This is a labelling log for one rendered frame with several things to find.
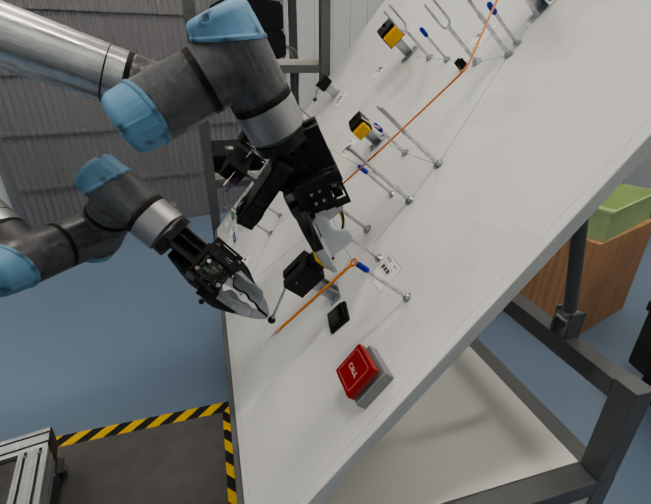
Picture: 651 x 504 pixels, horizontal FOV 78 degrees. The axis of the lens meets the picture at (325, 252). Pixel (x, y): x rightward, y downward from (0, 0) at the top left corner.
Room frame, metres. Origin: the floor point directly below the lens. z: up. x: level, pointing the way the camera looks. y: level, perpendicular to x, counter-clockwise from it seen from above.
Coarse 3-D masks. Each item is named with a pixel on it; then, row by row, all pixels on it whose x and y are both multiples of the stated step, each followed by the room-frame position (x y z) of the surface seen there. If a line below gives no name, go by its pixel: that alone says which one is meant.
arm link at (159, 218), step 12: (156, 204) 0.58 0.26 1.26; (168, 204) 0.60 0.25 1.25; (144, 216) 0.57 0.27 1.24; (156, 216) 0.57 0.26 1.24; (168, 216) 0.58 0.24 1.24; (180, 216) 0.60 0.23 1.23; (132, 228) 0.57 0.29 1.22; (144, 228) 0.56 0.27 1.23; (156, 228) 0.56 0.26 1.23; (168, 228) 0.57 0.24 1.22; (144, 240) 0.56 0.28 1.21; (156, 240) 0.56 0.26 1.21
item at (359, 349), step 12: (360, 348) 0.41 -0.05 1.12; (348, 360) 0.40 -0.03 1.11; (360, 360) 0.39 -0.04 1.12; (372, 360) 0.39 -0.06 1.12; (348, 372) 0.39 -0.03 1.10; (360, 372) 0.38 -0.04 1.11; (372, 372) 0.37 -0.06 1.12; (348, 384) 0.37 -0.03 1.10; (360, 384) 0.36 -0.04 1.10; (348, 396) 0.36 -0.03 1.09
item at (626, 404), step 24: (528, 312) 0.67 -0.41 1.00; (552, 336) 0.61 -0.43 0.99; (576, 336) 0.59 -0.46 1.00; (576, 360) 0.55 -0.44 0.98; (600, 360) 0.53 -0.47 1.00; (600, 384) 0.50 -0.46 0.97; (624, 384) 0.47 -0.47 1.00; (624, 408) 0.46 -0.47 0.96; (600, 432) 0.47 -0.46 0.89; (624, 432) 0.45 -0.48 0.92; (600, 456) 0.46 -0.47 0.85; (624, 456) 0.46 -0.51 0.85
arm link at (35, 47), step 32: (0, 0) 0.54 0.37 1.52; (0, 32) 0.51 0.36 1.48; (32, 32) 0.52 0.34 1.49; (64, 32) 0.54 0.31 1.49; (0, 64) 0.52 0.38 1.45; (32, 64) 0.52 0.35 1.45; (64, 64) 0.53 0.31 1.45; (96, 64) 0.54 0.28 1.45; (128, 64) 0.56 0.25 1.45; (96, 96) 0.55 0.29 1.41
